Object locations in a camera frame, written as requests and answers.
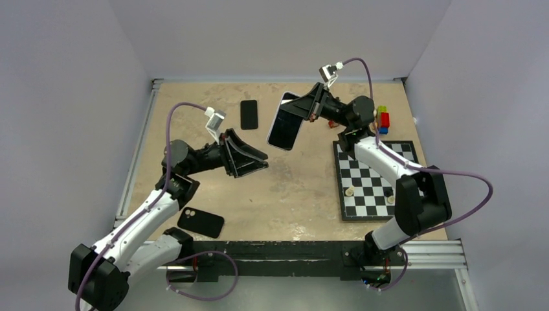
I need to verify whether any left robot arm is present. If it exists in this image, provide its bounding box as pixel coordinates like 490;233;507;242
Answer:
68;128;268;310

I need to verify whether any phone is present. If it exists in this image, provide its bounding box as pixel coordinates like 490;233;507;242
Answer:
267;92;303;151

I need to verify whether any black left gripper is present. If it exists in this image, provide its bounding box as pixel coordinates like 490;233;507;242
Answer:
184;128;267;177

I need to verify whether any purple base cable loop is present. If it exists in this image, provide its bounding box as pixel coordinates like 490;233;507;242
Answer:
166;250;239;302

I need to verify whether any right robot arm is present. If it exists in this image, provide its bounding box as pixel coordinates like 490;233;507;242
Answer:
278;83;452;264

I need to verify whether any black smartphone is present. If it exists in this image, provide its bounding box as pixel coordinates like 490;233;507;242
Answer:
240;100;258;130

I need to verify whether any black chess piece middle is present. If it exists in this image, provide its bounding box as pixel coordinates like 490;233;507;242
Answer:
383;187;394;198

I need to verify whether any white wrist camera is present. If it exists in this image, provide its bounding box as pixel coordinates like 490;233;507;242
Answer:
319;62;344;90
204;107;226;143

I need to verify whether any black white chessboard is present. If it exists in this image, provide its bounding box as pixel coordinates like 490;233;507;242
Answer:
332;141;395;222

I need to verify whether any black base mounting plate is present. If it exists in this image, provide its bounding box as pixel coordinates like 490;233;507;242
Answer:
169;240;406;284

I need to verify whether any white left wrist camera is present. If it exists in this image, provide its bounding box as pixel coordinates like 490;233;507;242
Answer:
204;107;226;143

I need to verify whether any colourful toy brick car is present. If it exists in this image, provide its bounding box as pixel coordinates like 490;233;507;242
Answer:
375;106;390;135

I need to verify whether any black phone case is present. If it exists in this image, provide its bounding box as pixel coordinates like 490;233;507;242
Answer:
177;207;225;238

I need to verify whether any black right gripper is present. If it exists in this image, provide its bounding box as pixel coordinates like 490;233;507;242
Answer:
280;82;353;129

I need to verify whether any white chess piece left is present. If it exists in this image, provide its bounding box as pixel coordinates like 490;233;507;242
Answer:
344;185;355;196

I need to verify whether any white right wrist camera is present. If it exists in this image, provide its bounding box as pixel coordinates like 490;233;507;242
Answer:
319;62;344;90

